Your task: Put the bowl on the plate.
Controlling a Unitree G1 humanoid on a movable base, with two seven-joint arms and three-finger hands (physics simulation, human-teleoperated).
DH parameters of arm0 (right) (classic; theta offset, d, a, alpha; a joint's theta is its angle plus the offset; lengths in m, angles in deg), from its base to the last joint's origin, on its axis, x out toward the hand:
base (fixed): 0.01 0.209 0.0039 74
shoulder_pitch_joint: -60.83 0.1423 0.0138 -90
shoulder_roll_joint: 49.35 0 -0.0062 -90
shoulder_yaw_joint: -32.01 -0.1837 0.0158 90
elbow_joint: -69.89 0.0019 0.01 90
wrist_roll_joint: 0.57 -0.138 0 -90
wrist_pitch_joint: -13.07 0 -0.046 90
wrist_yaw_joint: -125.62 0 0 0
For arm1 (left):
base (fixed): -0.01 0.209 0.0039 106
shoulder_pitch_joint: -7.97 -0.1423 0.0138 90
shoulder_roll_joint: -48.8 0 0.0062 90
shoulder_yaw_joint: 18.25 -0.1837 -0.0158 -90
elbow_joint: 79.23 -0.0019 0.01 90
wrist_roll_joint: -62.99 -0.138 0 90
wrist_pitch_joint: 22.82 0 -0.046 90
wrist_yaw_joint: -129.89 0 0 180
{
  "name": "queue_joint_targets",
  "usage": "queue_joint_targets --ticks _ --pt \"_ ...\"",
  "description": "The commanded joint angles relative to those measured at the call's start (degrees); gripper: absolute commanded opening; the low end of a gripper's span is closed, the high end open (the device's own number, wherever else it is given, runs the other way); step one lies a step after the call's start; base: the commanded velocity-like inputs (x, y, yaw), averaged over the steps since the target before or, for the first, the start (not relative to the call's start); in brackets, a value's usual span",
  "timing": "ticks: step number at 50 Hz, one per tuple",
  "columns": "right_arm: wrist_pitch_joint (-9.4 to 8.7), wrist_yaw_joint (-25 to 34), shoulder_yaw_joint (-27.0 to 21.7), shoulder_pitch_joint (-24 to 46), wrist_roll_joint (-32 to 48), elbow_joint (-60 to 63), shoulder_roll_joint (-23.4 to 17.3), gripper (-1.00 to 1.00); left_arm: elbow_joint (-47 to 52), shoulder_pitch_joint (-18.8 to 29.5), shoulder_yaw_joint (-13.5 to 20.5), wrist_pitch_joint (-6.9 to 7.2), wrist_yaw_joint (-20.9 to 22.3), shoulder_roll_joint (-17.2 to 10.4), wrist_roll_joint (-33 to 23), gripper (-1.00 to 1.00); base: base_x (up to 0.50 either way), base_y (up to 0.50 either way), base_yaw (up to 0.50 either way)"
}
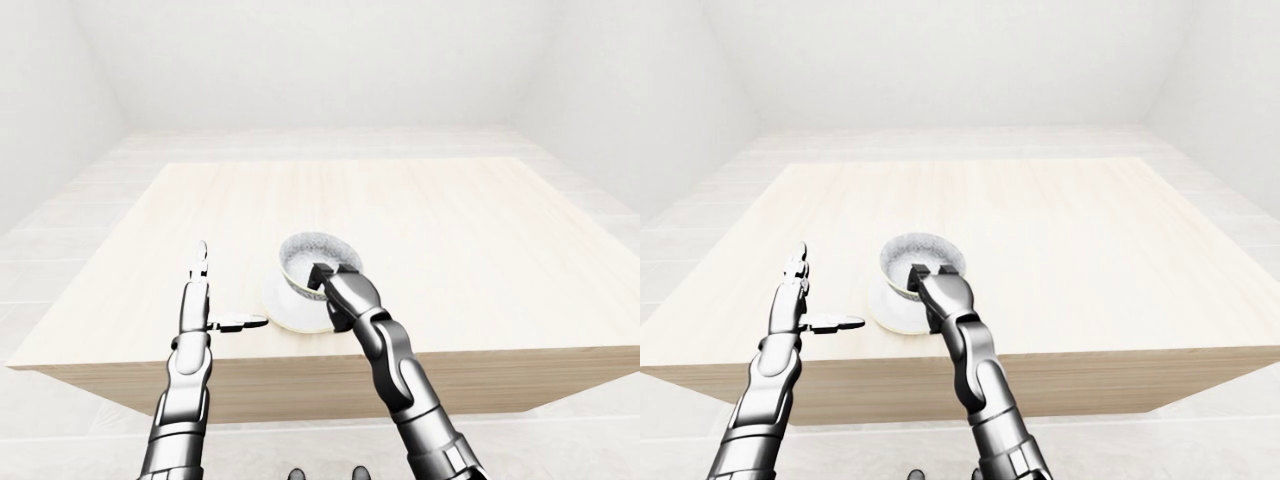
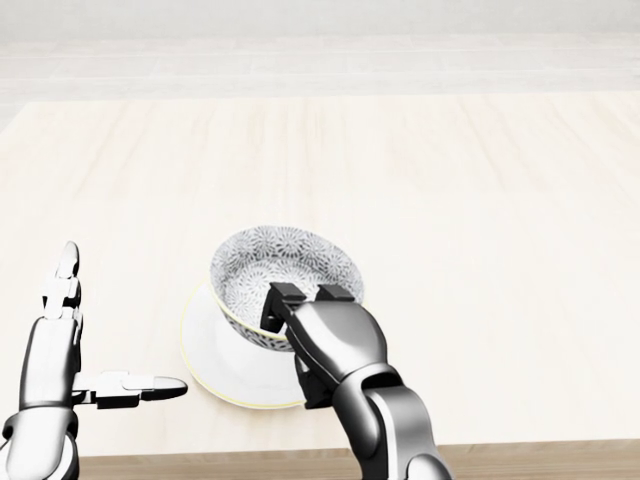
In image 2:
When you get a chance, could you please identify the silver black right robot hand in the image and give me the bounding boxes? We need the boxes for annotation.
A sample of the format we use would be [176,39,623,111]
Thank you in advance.
[260,281,400,411]

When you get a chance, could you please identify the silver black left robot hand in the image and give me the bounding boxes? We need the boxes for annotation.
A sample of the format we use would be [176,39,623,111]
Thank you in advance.
[17,240,189,412]

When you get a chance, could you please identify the patterned grey white bowl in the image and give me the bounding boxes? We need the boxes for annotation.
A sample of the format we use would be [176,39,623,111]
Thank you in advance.
[208,227,365,354]

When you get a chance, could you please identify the white plate with yellow rim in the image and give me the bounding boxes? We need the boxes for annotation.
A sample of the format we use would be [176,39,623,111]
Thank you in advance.
[180,278,371,410]

